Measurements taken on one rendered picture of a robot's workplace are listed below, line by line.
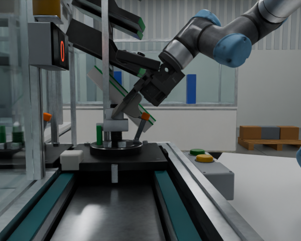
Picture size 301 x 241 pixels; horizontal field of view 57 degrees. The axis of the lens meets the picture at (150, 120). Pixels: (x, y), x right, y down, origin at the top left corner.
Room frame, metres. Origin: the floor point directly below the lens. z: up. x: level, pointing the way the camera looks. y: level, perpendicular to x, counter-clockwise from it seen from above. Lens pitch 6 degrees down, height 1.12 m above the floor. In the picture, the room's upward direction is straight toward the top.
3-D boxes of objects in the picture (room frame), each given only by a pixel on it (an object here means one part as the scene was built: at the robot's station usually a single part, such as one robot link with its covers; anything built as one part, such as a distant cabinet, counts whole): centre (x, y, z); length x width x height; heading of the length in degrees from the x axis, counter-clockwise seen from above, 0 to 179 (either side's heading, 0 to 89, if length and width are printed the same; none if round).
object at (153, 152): (0.73, 0.09, 0.96); 0.24 x 0.24 x 0.02; 5
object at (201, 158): (0.66, -0.13, 0.96); 0.04 x 0.04 x 0.02
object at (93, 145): (0.73, 0.09, 0.98); 0.14 x 0.14 x 0.02
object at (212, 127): (5.29, 0.07, 1.13); 3.06 x 1.36 x 2.25; 87
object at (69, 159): (0.62, 0.18, 0.97); 0.05 x 0.05 x 0.04; 5
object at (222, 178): (0.66, -0.13, 0.93); 0.21 x 0.07 x 0.06; 5
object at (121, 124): (0.73, 0.10, 1.06); 0.08 x 0.04 x 0.07; 95
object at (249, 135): (5.77, -2.55, 0.20); 1.20 x 0.80 x 0.41; 87
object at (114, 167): (0.60, 0.08, 0.95); 0.01 x 0.01 x 0.04; 5
